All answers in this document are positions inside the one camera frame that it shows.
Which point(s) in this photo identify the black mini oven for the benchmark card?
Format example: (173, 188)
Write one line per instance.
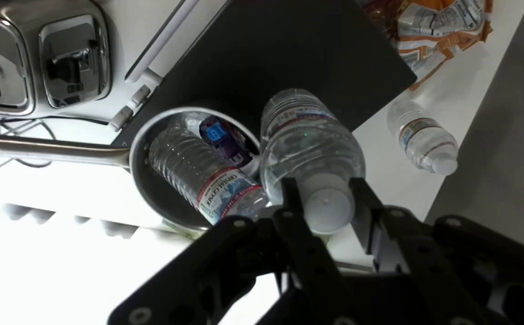
(286, 55)

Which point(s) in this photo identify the orange snack bag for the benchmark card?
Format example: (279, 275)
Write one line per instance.
(431, 30)

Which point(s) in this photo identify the clear plastic water bottle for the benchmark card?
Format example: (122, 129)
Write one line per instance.
(310, 145)
(196, 169)
(422, 138)

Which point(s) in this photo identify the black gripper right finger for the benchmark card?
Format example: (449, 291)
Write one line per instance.
(454, 271)

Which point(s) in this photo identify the silver two-slot toaster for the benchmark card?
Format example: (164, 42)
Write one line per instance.
(28, 37)

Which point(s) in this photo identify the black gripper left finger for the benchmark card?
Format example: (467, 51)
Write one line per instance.
(227, 271)

